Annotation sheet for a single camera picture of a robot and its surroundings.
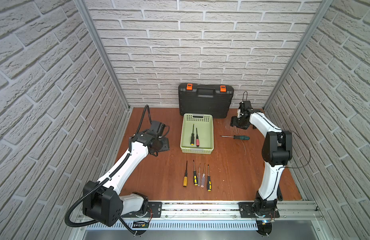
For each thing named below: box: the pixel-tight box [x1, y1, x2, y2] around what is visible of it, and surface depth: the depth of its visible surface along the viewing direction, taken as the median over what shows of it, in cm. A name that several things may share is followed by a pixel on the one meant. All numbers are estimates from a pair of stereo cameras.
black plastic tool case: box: [178, 83, 234, 119], surface depth 97 cm
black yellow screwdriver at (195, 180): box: [193, 160, 198, 186], surface depth 84 cm
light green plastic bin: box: [180, 113, 214, 154], surface depth 106 cm
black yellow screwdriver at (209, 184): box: [207, 164, 212, 192], surface depth 82 cm
